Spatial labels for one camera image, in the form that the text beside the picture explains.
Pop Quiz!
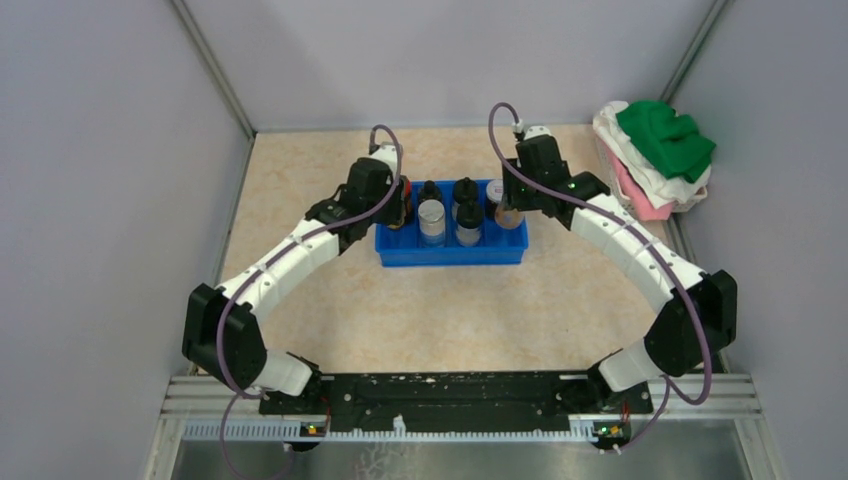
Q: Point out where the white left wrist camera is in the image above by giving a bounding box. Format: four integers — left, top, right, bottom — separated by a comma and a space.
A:
368, 142, 402, 176

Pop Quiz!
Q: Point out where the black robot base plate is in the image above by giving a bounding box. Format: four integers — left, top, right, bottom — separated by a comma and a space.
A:
259, 370, 654, 416

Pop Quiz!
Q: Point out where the black pourer cap grain jar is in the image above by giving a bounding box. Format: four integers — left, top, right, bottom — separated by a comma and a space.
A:
451, 177, 479, 205

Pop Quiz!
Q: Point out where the white laundry basket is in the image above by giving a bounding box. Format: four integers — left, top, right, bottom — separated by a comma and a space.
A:
595, 136, 708, 218

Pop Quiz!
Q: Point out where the pink cap bottle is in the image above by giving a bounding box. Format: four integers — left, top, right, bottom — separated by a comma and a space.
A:
494, 204, 525, 230

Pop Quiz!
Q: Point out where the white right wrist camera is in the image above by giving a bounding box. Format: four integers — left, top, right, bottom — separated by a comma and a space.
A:
512, 121, 552, 142

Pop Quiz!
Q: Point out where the aluminium frame rail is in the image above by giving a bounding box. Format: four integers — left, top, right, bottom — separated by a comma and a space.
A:
144, 373, 786, 479

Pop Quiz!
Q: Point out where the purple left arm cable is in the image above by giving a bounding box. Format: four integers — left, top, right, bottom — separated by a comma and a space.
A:
215, 124, 405, 480

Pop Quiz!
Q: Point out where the pink cloth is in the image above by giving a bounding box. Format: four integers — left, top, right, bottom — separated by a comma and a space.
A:
609, 155, 674, 221

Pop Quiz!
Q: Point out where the white cloth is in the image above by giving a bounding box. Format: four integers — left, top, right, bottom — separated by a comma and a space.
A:
592, 101, 711, 207

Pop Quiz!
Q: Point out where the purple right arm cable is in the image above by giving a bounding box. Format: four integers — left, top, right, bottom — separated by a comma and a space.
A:
487, 101, 715, 455

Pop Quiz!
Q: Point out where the blue plastic divided bin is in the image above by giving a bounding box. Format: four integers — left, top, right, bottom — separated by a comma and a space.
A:
375, 180, 529, 267

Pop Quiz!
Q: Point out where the silver cap white bead jar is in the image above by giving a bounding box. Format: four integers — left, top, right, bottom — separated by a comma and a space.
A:
417, 199, 446, 248

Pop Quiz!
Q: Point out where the green cloth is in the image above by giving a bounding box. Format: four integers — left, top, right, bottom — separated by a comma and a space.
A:
616, 100, 716, 184

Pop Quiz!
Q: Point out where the white lid brown jar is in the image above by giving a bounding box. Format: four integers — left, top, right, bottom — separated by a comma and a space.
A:
484, 179, 504, 220

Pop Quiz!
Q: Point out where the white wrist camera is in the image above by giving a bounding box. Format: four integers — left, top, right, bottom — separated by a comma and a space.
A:
512, 121, 552, 142
368, 142, 402, 176

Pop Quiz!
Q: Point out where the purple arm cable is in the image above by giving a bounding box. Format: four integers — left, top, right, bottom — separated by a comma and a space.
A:
215, 124, 405, 480
487, 101, 715, 455

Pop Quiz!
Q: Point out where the red cap brown sauce bottle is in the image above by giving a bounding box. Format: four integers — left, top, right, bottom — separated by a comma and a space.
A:
401, 175, 413, 223

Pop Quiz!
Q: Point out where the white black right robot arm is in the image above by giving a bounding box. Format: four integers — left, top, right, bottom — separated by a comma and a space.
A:
503, 126, 738, 412

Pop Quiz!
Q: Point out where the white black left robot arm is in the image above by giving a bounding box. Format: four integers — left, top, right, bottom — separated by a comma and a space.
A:
181, 142, 407, 414

